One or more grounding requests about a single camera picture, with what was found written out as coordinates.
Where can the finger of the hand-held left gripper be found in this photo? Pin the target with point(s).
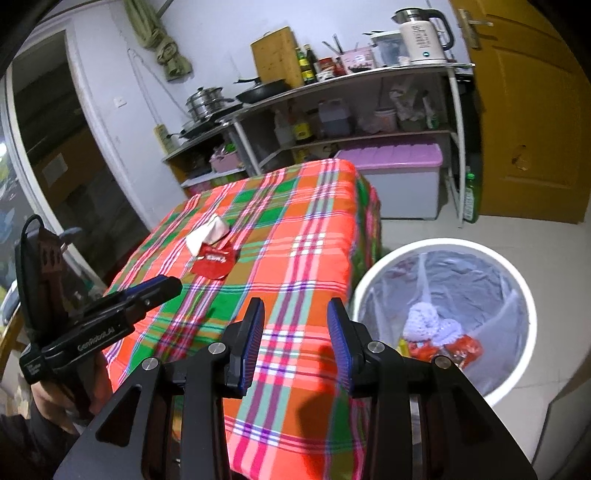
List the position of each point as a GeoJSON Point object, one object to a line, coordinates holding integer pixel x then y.
{"type": "Point", "coordinates": [129, 288]}
{"type": "Point", "coordinates": [159, 293]}

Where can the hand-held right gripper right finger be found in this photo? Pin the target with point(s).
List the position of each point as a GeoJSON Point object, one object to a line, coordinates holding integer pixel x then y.
{"type": "Point", "coordinates": [340, 341]}

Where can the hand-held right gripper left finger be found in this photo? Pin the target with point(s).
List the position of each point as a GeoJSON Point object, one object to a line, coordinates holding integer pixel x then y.
{"type": "Point", "coordinates": [251, 337]}

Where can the red wrapper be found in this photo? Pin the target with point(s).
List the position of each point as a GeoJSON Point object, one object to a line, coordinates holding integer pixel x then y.
{"type": "Point", "coordinates": [213, 263]}
{"type": "Point", "coordinates": [461, 350]}

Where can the white round trash bin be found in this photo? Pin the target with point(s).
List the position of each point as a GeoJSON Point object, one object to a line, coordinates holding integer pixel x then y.
{"type": "Point", "coordinates": [374, 281]}

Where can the white tissue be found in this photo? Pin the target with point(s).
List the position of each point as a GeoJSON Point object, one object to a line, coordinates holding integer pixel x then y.
{"type": "Point", "coordinates": [207, 233]}

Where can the white foam fruit net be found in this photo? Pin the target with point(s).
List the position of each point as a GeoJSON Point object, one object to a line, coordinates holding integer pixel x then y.
{"type": "Point", "coordinates": [429, 323]}

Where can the person's left forearm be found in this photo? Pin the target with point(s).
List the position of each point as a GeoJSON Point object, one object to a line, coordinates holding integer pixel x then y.
{"type": "Point", "coordinates": [27, 450]}

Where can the person's left hand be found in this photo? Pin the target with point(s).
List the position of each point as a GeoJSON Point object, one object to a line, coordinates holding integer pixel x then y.
{"type": "Point", "coordinates": [51, 399]}

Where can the plaid tablecloth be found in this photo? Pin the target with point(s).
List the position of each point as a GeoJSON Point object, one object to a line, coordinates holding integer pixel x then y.
{"type": "Point", "coordinates": [295, 258]}

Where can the sliding glass door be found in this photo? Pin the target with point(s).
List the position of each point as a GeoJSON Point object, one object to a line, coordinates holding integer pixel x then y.
{"type": "Point", "coordinates": [60, 161]}

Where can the pink basket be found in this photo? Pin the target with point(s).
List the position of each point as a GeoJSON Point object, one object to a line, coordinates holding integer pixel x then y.
{"type": "Point", "coordinates": [225, 162]}

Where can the clear plastic bin liner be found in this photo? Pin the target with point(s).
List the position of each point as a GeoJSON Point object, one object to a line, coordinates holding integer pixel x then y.
{"type": "Point", "coordinates": [480, 295]}

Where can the low side shelf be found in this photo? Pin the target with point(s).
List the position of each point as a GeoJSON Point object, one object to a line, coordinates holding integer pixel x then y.
{"type": "Point", "coordinates": [194, 150]}

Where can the black wok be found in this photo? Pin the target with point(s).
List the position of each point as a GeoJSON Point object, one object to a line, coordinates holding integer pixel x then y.
{"type": "Point", "coordinates": [196, 131]}

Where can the purple lid storage box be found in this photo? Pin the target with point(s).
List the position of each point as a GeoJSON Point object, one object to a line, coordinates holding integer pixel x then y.
{"type": "Point", "coordinates": [392, 182]}

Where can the green glass bottle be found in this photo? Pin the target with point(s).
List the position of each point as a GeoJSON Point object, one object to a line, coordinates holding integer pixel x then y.
{"type": "Point", "coordinates": [472, 198]}

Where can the steel steamer pot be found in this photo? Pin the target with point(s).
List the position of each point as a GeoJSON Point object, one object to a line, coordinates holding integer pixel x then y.
{"type": "Point", "coordinates": [205, 104]}

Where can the yellow label bottle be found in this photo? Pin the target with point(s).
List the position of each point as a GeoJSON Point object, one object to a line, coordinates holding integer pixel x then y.
{"type": "Point", "coordinates": [301, 129]}

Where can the plastic oil jug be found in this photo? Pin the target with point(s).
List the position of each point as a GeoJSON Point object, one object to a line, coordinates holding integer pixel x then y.
{"type": "Point", "coordinates": [334, 120]}

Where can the black frying pan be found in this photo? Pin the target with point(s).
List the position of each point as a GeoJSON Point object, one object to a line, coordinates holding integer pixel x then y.
{"type": "Point", "coordinates": [261, 92]}

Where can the pink plastic bucket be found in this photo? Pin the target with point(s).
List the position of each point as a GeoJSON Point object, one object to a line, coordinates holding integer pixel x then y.
{"type": "Point", "coordinates": [385, 121]}

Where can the crumpled plastic bags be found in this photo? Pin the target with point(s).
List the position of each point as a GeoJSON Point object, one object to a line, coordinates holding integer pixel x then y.
{"type": "Point", "coordinates": [411, 108]}

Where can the hanging green cloth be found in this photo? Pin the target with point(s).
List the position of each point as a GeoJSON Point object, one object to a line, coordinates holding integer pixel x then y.
{"type": "Point", "coordinates": [161, 41]}

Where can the metal shelf rack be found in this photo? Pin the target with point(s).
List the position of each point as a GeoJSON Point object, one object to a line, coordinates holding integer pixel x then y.
{"type": "Point", "coordinates": [351, 83]}

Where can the wooden cutting board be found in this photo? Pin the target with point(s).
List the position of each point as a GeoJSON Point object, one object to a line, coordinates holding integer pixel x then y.
{"type": "Point", "coordinates": [277, 57]}

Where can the dark sauce bottle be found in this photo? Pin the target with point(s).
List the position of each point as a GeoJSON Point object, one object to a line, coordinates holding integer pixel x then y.
{"type": "Point", "coordinates": [303, 67]}
{"type": "Point", "coordinates": [313, 64]}

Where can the red sauce jar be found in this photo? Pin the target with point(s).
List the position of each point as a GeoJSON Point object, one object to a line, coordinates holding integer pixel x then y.
{"type": "Point", "coordinates": [326, 69]}

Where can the pink utensil box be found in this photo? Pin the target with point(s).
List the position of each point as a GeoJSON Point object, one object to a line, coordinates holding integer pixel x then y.
{"type": "Point", "coordinates": [358, 60]}

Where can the yellow wooden door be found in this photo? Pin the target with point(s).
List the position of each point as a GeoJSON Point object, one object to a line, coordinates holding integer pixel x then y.
{"type": "Point", "coordinates": [531, 115]}

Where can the clear plastic container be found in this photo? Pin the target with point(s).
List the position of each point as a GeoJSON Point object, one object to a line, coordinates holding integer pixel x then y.
{"type": "Point", "coordinates": [388, 48]}

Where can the white electric kettle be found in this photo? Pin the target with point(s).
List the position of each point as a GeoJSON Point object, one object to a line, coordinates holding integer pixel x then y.
{"type": "Point", "coordinates": [422, 41]}

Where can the yellowed wall power strip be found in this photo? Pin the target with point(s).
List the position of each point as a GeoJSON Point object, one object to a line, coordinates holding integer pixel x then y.
{"type": "Point", "coordinates": [160, 138]}

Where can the white wall switch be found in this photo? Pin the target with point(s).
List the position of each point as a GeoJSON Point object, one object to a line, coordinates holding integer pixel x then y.
{"type": "Point", "coordinates": [120, 101]}

